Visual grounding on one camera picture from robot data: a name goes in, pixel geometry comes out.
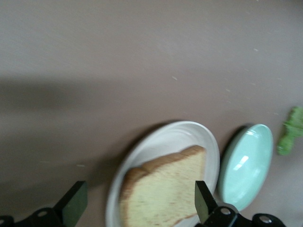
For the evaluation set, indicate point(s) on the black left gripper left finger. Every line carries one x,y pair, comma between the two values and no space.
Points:
71,210

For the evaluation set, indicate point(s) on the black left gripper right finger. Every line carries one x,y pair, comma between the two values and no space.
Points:
206,208

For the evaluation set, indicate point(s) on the light crust bread slice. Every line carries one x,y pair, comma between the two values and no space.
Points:
161,184

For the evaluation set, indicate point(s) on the green lettuce leaf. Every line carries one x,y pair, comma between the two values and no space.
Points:
287,142

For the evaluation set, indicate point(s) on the mint green plate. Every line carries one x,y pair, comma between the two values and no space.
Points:
246,165

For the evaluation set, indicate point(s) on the beige plate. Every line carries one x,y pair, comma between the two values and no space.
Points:
165,134

